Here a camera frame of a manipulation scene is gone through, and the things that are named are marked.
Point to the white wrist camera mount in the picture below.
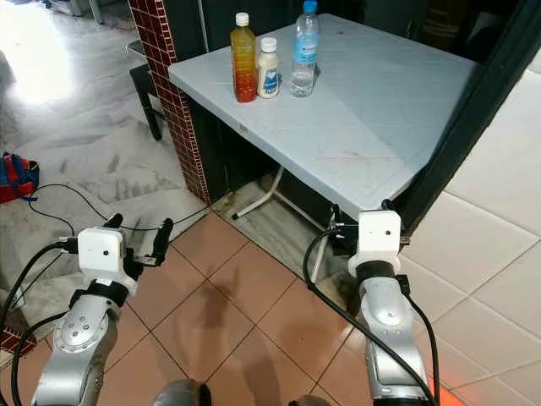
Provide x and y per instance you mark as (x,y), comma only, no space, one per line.
(379,233)
(103,251)

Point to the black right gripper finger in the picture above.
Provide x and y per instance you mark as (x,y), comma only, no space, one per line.
(386,205)
(336,215)

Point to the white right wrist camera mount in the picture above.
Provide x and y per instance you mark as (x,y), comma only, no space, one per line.
(379,233)

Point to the orange juice bottle white cap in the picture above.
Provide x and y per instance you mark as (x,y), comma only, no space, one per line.
(243,63)

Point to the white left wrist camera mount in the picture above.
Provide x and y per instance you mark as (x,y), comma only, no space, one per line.
(103,251)

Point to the grey robot left leg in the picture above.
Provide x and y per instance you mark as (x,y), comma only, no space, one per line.
(182,394)

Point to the clear water bottle blue cap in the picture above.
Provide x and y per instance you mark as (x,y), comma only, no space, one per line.
(305,52)

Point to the red and blue backpack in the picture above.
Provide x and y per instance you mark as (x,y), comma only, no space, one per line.
(17,176)

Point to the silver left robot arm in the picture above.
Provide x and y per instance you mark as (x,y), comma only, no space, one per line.
(72,338)

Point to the red tiled pillar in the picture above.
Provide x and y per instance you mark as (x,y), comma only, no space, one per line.
(173,101)

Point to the red tiled wall edge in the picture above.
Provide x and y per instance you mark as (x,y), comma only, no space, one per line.
(8,340)

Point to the white folding table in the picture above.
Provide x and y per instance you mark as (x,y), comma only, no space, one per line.
(363,114)

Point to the small white bottle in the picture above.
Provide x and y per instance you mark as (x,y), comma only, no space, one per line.
(268,74)

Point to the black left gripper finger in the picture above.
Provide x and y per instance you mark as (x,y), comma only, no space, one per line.
(163,237)
(114,222)

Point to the black stool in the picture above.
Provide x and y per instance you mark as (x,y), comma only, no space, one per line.
(145,74)

